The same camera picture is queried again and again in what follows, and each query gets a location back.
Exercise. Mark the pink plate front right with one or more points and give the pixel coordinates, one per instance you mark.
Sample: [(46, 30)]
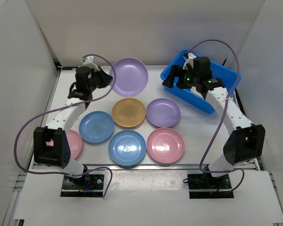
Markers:
[(165, 145)]

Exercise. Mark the pink plate left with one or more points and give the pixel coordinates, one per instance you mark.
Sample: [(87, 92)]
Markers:
[(75, 143)]

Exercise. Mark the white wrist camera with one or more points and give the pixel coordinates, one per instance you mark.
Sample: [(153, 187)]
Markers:
[(189, 57), (89, 61)]

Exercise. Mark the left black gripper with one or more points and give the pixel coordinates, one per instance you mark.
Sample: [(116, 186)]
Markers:
[(105, 79)]

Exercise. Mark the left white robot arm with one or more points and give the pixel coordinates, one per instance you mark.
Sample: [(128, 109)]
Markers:
[(50, 143)]

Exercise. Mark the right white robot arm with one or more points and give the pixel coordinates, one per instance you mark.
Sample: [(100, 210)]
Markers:
[(245, 140)]

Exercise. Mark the orange plate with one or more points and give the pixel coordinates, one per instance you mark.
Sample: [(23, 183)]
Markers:
[(128, 112)]

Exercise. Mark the blue plate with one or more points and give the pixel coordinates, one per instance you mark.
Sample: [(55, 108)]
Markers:
[(96, 127), (127, 148)]

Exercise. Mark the purple plate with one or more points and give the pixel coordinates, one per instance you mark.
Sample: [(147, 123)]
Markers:
[(163, 112), (131, 76)]

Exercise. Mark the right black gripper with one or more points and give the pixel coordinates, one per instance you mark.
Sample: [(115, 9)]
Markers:
[(169, 82)]

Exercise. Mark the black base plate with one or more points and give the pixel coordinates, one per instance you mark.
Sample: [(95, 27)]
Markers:
[(203, 186), (94, 187)]

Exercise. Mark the small black label sticker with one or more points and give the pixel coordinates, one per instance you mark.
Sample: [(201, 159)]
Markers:
[(69, 68)]

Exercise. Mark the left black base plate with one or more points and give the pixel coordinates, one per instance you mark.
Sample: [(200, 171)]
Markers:
[(94, 187)]

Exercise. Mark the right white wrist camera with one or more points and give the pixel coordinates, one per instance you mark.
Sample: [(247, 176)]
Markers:
[(189, 57)]

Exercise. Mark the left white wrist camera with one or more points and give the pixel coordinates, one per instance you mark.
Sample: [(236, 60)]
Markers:
[(89, 61)]

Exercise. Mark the pink plate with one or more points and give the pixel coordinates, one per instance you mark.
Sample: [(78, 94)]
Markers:
[(75, 143), (165, 145)]

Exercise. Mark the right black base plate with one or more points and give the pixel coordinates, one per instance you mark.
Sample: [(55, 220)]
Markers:
[(203, 186)]

